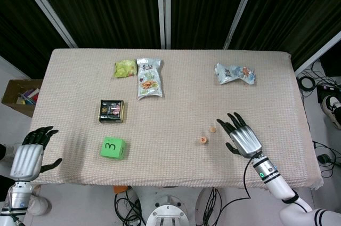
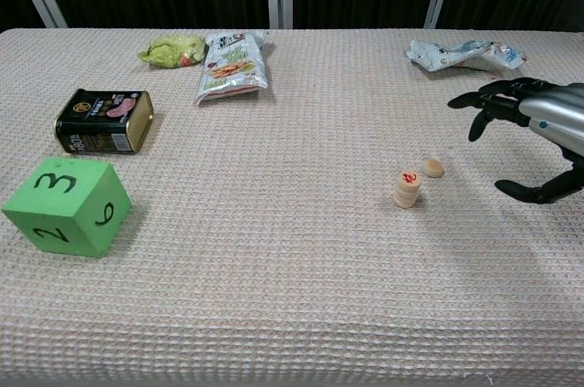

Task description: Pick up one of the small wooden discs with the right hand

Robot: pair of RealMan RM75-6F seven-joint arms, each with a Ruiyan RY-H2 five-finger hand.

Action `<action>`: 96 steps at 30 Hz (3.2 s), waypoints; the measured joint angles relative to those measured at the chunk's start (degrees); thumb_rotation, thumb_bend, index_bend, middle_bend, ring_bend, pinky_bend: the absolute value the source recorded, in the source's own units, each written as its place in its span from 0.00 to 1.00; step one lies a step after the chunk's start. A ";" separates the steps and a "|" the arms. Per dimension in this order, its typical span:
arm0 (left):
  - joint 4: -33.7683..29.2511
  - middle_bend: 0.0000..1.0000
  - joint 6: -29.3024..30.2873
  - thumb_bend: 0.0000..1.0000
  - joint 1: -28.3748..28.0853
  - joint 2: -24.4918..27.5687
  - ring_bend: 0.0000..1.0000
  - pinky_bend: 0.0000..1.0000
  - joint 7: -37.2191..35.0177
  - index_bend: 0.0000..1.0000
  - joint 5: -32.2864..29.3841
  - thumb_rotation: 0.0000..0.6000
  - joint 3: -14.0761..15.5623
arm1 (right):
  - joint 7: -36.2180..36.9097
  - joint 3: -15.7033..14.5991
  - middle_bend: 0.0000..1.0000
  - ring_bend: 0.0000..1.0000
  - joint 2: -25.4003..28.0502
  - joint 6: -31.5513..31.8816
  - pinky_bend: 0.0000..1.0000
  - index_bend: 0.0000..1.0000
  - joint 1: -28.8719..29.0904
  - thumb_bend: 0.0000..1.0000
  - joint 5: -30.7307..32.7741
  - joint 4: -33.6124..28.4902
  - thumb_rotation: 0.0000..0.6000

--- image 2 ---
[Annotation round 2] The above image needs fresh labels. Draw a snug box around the green crumpled snack bag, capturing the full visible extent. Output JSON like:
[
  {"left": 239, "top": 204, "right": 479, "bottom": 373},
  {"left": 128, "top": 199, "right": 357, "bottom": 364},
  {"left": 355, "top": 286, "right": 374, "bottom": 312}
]
[{"left": 137, "top": 35, "right": 206, "bottom": 69}]

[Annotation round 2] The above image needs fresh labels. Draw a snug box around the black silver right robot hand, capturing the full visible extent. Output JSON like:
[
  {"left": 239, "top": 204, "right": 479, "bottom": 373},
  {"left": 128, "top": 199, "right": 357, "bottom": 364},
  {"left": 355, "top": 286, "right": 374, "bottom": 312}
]
[{"left": 447, "top": 78, "right": 584, "bottom": 204}]

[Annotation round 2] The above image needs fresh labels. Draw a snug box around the green foam numbered die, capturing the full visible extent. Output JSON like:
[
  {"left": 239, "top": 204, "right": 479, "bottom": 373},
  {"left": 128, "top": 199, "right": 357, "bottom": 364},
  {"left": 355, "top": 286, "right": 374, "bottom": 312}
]
[{"left": 1, "top": 157, "right": 132, "bottom": 259}]

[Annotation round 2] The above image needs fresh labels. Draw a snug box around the white snack stick bag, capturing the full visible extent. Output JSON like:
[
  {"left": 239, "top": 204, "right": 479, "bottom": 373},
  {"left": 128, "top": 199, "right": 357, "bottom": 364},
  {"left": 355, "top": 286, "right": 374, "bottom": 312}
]
[{"left": 194, "top": 30, "right": 270, "bottom": 108}]

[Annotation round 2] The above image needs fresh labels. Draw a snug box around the crumpled white blue wrapper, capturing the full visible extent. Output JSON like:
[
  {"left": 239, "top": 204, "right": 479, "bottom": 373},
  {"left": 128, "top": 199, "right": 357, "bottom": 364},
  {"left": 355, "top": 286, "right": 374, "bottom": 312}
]
[{"left": 404, "top": 38, "right": 527, "bottom": 73}]

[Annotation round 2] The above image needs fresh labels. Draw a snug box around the beige waffle weave tablecloth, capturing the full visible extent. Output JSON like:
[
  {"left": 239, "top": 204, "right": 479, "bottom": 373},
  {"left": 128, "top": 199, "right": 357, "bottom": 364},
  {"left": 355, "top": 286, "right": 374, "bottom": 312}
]
[{"left": 0, "top": 28, "right": 584, "bottom": 387}]

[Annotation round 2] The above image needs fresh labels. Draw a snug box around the wooden chess piece black character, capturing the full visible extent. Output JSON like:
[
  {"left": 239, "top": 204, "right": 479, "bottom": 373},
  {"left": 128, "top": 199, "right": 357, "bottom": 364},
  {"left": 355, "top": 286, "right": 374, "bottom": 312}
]
[{"left": 422, "top": 158, "right": 445, "bottom": 178}]

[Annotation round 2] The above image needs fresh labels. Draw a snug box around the plain wooden chess piece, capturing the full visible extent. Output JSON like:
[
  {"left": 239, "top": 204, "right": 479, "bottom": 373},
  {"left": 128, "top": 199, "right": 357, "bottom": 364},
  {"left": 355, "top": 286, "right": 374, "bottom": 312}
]
[
  {"left": 394, "top": 183, "right": 422, "bottom": 201},
  {"left": 392, "top": 193, "right": 419, "bottom": 210}
]

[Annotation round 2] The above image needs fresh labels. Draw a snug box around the black gold luncheon meat tin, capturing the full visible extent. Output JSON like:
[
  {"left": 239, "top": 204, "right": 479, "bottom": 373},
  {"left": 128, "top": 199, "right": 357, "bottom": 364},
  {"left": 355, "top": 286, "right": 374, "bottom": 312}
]
[{"left": 54, "top": 88, "right": 155, "bottom": 155}]

